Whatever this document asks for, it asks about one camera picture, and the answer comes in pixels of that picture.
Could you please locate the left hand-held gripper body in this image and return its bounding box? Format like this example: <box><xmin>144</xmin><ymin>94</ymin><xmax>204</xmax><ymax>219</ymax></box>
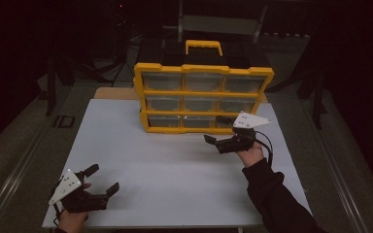
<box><xmin>48</xmin><ymin>168</ymin><xmax>110</xmax><ymax>215</ymax></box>

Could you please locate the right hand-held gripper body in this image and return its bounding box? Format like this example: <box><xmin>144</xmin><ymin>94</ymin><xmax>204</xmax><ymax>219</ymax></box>
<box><xmin>216</xmin><ymin>111</ymin><xmax>273</xmax><ymax>155</ymax></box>

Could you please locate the yellow and black drawer cabinet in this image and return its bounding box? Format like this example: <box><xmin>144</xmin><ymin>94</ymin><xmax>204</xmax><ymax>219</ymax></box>
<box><xmin>132</xmin><ymin>39</ymin><xmax>276</xmax><ymax>135</ymax></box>

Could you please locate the person's right hand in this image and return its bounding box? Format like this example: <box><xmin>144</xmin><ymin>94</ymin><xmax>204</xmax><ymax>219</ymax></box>
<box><xmin>235</xmin><ymin>141</ymin><xmax>266</xmax><ymax>169</ymax></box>

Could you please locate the person's left hand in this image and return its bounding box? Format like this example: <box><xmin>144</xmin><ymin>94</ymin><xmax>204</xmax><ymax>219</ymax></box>
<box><xmin>57</xmin><ymin>208</ymin><xmax>91</xmax><ymax>233</ymax></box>

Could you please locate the wooden board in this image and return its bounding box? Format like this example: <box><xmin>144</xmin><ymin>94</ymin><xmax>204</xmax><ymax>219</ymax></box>
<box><xmin>93</xmin><ymin>86</ymin><xmax>141</xmax><ymax>101</ymax></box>

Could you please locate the black tripod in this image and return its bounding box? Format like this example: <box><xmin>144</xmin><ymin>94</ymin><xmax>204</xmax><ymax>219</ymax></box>
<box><xmin>90</xmin><ymin>0</ymin><xmax>134</xmax><ymax>87</ymax></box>

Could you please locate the left hand-held gripper black cable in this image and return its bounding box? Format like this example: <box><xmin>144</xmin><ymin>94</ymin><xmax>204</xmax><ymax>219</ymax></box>
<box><xmin>52</xmin><ymin>203</ymin><xmax>63</xmax><ymax>228</ymax></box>

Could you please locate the hand-held gripper black cable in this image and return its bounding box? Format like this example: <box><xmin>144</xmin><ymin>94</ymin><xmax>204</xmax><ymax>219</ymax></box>
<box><xmin>254</xmin><ymin>130</ymin><xmax>275</xmax><ymax>168</ymax></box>
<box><xmin>52</xmin><ymin>203</ymin><xmax>63</xmax><ymax>228</ymax></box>

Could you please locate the right hand-held gripper black cable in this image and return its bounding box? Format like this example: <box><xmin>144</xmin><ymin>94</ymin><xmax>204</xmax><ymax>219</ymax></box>
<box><xmin>254</xmin><ymin>130</ymin><xmax>275</xmax><ymax>168</ymax></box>

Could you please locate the metal floor rail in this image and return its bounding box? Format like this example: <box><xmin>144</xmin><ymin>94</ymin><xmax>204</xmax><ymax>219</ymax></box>
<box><xmin>0</xmin><ymin>84</ymin><xmax>90</xmax><ymax>233</ymax></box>
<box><xmin>299</xmin><ymin>86</ymin><xmax>370</xmax><ymax>233</ymax></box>

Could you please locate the black stand post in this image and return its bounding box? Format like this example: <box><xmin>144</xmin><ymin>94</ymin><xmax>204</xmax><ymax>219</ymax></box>
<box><xmin>44</xmin><ymin>53</ymin><xmax>76</xmax><ymax>117</ymax></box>
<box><xmin>296</xmin><ymin>42</ymin><xmax>328</xmax><ymax>131</ymax></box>

